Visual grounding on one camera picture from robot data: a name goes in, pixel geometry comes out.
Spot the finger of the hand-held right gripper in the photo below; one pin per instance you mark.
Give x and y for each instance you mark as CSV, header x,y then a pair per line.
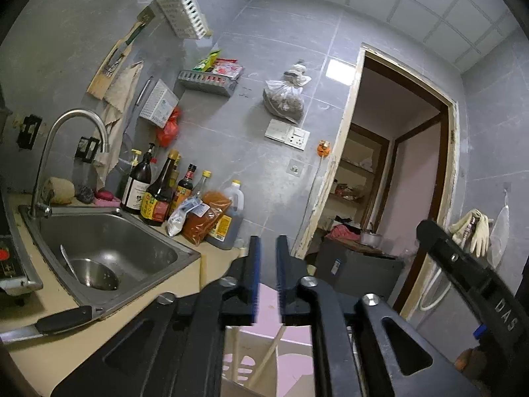
x,y
450,254

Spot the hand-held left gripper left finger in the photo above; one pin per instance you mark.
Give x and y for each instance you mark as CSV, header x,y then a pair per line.
x,y
256,264

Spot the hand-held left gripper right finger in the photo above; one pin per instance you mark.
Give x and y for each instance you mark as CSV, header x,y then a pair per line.
x,y
282,264

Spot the white plastic utensil holder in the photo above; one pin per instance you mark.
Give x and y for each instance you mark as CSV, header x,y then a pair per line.
x,y
289,341

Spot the person's right hand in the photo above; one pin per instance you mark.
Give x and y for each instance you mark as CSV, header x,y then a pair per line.
x,y
469,360

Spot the cream rubber gloves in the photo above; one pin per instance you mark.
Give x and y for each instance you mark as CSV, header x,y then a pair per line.
x,y
475,231

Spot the pink blanket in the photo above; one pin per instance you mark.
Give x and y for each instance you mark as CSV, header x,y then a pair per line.
x,y
268,306

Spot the cooking oil jug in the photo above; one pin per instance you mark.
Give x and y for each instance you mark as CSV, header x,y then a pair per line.
x,y
229,223

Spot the white plastic bag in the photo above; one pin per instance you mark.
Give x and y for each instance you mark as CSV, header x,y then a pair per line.
x,y
499,231

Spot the orange spice packet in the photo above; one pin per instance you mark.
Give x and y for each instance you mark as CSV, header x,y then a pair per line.
x,y
204,219

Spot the pink cloth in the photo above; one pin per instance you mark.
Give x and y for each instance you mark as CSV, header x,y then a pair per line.
x,y
343,231

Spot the black cabinet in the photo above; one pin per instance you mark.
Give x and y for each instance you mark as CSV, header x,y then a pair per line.
x,y
359,266

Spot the steel cooker pot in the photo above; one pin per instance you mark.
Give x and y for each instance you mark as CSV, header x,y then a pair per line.
x,y
370,240

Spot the white and blue packet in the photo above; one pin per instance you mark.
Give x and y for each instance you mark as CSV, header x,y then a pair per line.
x,y
184,217

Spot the clear bottle yellow cap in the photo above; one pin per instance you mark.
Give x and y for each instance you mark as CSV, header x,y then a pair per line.
x,y
202,184

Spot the small dark sauce bottle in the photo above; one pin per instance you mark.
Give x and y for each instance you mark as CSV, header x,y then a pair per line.
x,y
184,190

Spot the wooden storage shelf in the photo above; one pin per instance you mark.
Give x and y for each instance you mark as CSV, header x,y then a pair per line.
x,y
355,173

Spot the dark wine bottle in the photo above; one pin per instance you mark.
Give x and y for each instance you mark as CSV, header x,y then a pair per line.
x,y
138,186

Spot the steel sink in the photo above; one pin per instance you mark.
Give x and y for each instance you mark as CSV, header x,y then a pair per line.
x,y
111,240

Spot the clear spray bottle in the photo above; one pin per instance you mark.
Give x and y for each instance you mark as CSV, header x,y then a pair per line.
x,y
126,173

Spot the metal bowl in sink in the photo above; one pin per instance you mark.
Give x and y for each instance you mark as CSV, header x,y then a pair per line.
x,y
95,275

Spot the red plastic bag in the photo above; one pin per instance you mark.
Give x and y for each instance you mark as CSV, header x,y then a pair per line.
x,y
169,128

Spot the pink soap dish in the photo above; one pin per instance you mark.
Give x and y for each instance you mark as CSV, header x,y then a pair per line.
x,y
106,197

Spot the clear bag of dried goods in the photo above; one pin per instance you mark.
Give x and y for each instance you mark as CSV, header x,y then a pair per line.
x,y
287,99

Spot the steel wool scrubber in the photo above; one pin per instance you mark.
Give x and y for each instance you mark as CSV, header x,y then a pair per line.
x,y
85,195

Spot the red snack packet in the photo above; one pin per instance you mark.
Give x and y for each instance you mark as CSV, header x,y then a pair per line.
x,y
227,69

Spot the green snack packet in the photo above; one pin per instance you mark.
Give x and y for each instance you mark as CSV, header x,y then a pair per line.
x,y
206,61

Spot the tan loofah sponge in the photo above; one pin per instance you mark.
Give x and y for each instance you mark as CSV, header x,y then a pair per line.
x,y
60,190

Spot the beige dish towel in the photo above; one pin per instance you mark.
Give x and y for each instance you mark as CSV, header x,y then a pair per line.
x,y
120,91

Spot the curved steel faucet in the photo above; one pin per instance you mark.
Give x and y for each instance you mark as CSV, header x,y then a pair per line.
x,y
62,124

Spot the induction cooktop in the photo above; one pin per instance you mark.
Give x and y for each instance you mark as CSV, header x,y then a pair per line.
x,y
16,256

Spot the wooden cutting board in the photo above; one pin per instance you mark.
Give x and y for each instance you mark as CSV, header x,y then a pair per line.
x,y
109,66

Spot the orange wall hook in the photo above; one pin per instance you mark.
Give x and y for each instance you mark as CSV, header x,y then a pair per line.
x,y
324,149

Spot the white wall switch panel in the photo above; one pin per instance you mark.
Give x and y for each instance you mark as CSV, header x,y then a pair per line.
x,y
287,133

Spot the wooden door frame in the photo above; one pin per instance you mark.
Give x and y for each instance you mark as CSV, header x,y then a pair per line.
x,y
351,103

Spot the grey wall shelf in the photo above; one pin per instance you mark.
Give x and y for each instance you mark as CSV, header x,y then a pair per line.
x,y
206,84

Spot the white wall holder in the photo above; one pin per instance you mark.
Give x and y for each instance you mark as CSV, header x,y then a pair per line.
x,y
159,103

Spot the black wall socket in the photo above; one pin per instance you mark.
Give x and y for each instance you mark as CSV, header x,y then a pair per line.
x,y
87,149
29,131

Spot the white wall basket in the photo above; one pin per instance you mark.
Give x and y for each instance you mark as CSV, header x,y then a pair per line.
x,y
182,12

